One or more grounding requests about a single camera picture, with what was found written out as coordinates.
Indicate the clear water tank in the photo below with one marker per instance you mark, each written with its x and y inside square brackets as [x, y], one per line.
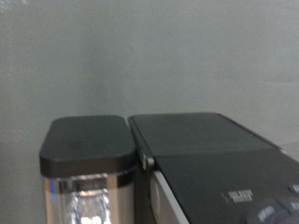
[88, 174]

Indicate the grey partition panel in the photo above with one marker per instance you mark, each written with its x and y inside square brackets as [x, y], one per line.
[149, 56]

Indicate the black Keurig coffee machine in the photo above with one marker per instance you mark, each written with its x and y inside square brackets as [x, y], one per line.
[211, 168]

